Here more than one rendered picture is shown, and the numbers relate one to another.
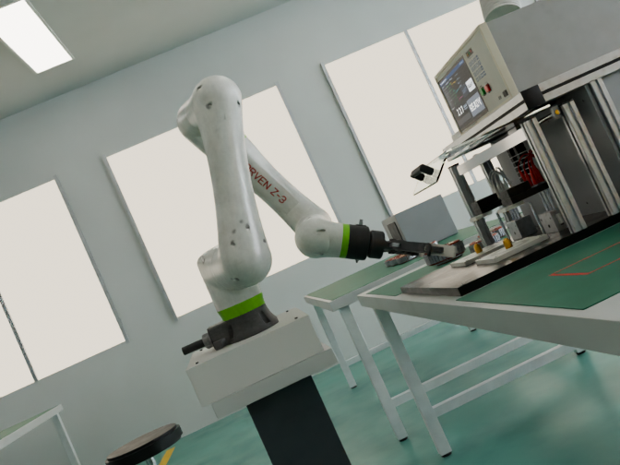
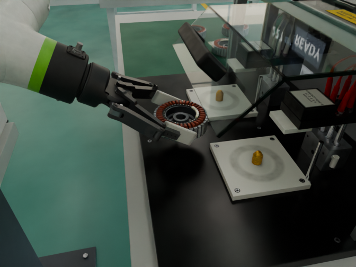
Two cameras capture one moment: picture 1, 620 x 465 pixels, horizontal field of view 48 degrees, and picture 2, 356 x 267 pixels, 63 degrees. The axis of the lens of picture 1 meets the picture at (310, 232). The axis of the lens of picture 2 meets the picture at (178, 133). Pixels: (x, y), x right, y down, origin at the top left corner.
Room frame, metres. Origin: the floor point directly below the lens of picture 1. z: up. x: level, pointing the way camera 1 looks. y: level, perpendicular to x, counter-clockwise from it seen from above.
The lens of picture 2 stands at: (1.40, -0.26, 1.18)
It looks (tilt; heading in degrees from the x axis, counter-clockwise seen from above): 37 degrees down; 355
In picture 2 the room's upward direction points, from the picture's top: straight up
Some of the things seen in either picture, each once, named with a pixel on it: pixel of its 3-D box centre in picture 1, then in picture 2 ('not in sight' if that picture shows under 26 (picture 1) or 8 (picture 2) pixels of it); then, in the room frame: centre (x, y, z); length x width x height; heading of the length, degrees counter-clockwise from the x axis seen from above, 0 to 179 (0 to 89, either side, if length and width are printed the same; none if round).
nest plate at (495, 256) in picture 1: (510, 249); (256, 163); (1.80, -0.45, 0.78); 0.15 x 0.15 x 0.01; 6
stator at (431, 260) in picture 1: (444, 252); (180, 119); (1.89, -0.31, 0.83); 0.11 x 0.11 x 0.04
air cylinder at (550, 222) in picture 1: (555, 219); (325, 147); (1.82, -0.59, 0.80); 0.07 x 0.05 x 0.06; 6
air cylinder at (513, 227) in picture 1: (520, 227); (272, 89); (2.06, -0.57, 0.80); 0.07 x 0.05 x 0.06; 6
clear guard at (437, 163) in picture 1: (477, 152); (312, 49); (1.74, -0.46, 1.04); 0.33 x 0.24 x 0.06; 96
